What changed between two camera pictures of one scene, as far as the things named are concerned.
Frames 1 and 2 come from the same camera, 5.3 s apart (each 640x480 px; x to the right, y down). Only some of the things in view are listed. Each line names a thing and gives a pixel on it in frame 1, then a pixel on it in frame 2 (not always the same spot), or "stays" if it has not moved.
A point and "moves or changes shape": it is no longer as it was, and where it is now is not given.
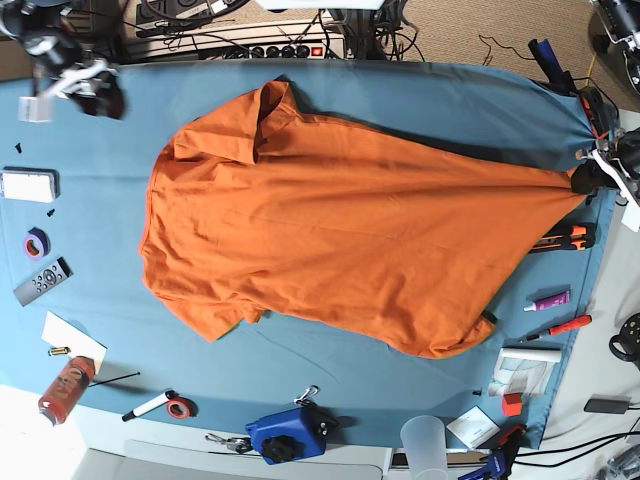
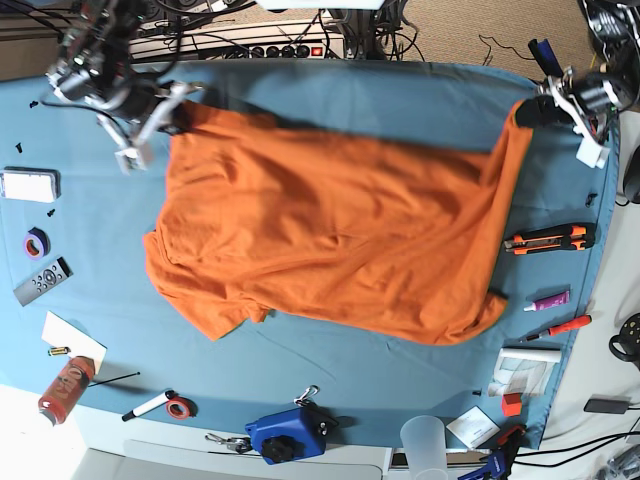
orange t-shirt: x=257 y=211 moves or changes shape
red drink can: x=66 y=389 stays
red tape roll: x=190 y=408 stays
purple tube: x=559 y=299 stays
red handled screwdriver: x=560 y=328 stays
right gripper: x=618 y=153 -> x=589 y=100
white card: x=474 y=427 stays
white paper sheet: x=59 y=333 stays
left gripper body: x=75 y=77 -> x=138 y=111
